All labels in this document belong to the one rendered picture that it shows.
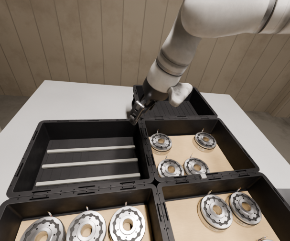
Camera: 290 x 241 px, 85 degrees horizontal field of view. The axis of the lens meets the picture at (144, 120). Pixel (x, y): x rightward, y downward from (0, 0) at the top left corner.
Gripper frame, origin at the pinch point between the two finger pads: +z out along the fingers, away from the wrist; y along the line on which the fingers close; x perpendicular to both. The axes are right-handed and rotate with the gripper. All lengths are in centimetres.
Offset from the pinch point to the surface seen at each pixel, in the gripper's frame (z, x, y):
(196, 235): 12.4, 36.7, 11.6
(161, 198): 7.1, 20.7, 12.9
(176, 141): 20.4, 17.2, -19.1
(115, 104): 50, -28, -34
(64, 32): 70, -138, -79
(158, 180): 8.3, 17.4, 8.8
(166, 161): 16.2, 17.9, -3.9
